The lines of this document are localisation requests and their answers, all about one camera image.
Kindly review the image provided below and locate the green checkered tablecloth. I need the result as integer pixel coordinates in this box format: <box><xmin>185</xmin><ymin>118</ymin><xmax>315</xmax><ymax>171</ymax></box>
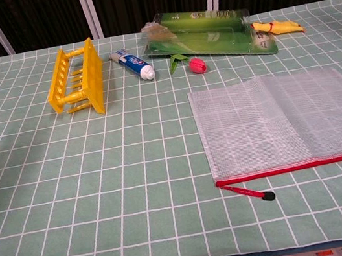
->
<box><xmin>0</xmin><ymin>0</ymin><xmax>342</xmax><ymax>256</ymax></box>

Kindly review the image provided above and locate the pink artificial tulip flower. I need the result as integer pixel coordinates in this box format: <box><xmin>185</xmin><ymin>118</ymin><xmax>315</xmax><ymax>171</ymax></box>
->
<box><xmin>167</xmin><ymin>49</ymin><xmax>209</xmax><ymax>79</ymax></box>

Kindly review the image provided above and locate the yellow plastic rack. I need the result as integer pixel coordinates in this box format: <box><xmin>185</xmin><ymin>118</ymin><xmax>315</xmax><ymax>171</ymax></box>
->
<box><xmin>38</xmin><ymin>35</ymin><xmax>112</xmax><ymax>124</ymax></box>

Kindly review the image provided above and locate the white mesh zipper pouch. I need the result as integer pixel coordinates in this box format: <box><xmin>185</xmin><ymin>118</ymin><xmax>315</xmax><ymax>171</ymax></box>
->
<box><xmin>186</xmin><ymin>62</ymin><xmax>342</xmax><ymax>213</ymax></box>

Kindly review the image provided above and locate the green blister package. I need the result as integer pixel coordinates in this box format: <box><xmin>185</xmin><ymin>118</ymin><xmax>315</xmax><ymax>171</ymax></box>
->
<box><xmin>137</xmin><ymin>0</ymin><xmax>279</xmax><ymax>76</ymax></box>

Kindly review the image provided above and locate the yellow rubber chicken toy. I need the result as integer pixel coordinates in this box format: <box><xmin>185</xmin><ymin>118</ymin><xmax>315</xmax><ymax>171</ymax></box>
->
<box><xmin>250</xmin><ymin>13</ymin><xmax>307</xmax><ymax>42</ymax></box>

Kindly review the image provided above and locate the white blue toothpaste tube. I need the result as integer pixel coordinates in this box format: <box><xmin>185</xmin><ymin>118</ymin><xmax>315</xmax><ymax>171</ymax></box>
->
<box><xmin>108</xmin><ymin>43</ymin><xmax>157</xmax><ymax>87</ymax></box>

